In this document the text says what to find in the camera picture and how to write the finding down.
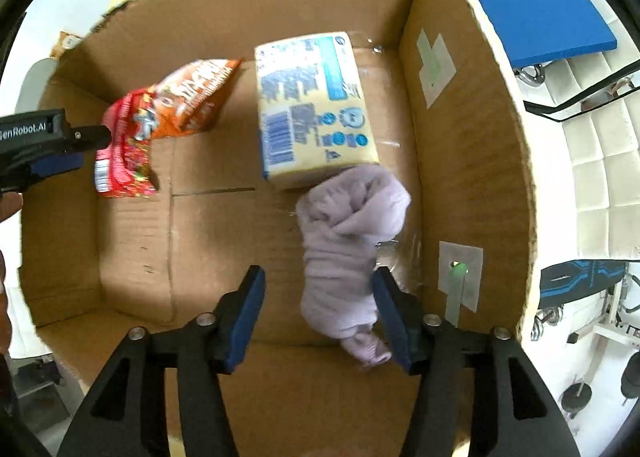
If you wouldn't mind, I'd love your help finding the blue padded bench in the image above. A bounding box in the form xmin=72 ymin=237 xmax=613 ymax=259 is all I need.
xmin=472 ymin=0 xmax=619 ymax=68

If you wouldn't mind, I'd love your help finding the large cardboard box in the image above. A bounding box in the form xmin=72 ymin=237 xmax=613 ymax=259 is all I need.
xmin=19 ymin=0 xmax=543 ymax=457

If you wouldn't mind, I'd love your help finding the lavender sock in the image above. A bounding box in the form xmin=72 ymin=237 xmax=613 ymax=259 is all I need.
xmin=295 ymin=163 xmax=413 ymax=371

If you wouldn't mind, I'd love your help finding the orange snack packet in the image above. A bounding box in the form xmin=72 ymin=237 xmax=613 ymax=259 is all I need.
xmin=150 ymin=58 xmax=244 ymax=140

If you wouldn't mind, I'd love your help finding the person's left hand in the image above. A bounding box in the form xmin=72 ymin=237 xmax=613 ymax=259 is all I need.
xmin=0 ymin=191 xmax=24 ymax=226

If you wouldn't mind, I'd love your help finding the black weight plate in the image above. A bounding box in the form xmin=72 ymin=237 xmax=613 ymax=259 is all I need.
xmin=560 ymin=382 xmax=594 ymax=419

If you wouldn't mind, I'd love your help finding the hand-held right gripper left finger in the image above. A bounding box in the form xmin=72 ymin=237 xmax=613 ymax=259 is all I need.
xmin=56 ymin=265 xmax=266 ymax=457

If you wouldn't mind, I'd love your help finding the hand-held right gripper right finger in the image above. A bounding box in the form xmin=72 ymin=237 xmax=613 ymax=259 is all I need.
xmin=371 ymin=266 xmax=582 ymax=457

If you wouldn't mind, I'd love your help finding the white paper label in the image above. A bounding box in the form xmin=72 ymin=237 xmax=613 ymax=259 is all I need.
xmin=416 ymin=28 xmax=458 ymax=110

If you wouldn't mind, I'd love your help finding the black metal frame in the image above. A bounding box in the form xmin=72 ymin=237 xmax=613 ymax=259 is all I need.
xmin=521 ymin=59 xmax=640 ymax=124

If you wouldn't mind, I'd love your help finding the black and blue bench pad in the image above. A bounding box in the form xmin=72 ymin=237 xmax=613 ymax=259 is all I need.
xmin=540 ymin=259 xmax=629 ymax=312

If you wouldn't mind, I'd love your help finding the chrome dumbbell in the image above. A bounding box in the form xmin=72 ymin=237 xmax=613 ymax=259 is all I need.
xmin=529 ymin=306 xmax=567 ymax=343

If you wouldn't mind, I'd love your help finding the yellow tissue pack blue print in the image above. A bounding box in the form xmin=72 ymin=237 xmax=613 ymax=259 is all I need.
xmin=253 ymin=31 xmax=382 ymax=190

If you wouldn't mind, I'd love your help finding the grey paper label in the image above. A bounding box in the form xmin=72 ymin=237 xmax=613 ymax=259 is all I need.
xmin=437 ymin=240 xmax=485 ymax=329

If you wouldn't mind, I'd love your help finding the red snack packet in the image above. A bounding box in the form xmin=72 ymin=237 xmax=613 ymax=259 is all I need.
xmin=94 ymin=89 xmax=162 ymax=200

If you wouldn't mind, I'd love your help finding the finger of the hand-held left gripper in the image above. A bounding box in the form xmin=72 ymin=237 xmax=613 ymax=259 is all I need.
xmin=55 ymin=124 xmax=112 ymax=154
xmin=21 ymin=153 xmax=85 ymax=192

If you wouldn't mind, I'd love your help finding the white quilted mat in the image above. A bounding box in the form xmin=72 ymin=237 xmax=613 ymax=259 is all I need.
xmin=517 ymin=54 xmax=640 ymax=260

